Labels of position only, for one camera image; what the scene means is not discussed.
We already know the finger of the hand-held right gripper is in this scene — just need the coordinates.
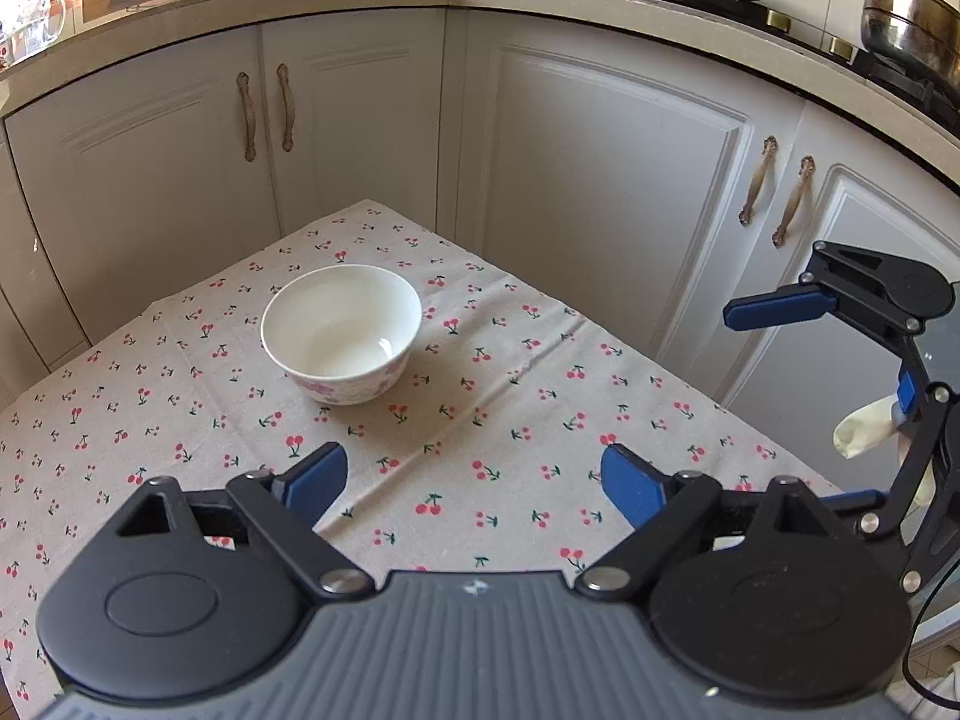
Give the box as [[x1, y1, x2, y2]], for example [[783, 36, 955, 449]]
[[724, 241, 920, 358], [825, 382, 960, 593]]

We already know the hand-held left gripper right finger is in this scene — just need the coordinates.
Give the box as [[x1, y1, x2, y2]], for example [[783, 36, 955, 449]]
[[576, 444, 839, 601]]

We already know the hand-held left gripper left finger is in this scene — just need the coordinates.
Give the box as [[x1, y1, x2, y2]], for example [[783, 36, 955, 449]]
[[114, 441, 374, 601]]

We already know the white bowl pink floral print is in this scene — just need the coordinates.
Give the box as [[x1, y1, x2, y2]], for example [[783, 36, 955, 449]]
[[260, 264, 422, 407]]

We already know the person's right hand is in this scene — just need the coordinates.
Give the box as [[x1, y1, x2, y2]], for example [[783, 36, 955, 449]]
[[834, 399, 902, 461]]

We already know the white cabinet door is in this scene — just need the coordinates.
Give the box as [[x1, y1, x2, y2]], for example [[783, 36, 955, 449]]
[[712, 101, 960, 496], [459, 11, 805, 383], [261, 10, 449, 241], [2, 24, 284, 372]]

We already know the cherry print tablecloth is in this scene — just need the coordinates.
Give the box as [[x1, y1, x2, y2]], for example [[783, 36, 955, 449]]
[[0, 199, 848, 720]]

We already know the black gas stove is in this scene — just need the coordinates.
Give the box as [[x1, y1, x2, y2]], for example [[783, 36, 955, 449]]
[[637, 0, 960, 117]]

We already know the steel pot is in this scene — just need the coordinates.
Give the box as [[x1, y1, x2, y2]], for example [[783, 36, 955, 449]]
[[842, 0, 960, 83]]

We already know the glass pitcher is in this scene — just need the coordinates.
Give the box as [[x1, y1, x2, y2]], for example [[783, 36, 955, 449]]
[[11, 0, 68, 53]]

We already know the bronze cabinet handle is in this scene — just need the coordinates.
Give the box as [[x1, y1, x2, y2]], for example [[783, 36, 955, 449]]
[[275, 64, 295, 153], [739, 136, 779, 227], [772, 156, 816, 248], [236, 73, 257, 162]]

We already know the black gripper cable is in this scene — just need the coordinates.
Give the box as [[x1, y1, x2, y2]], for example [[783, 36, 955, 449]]
[[902, 592, 960, 707]]

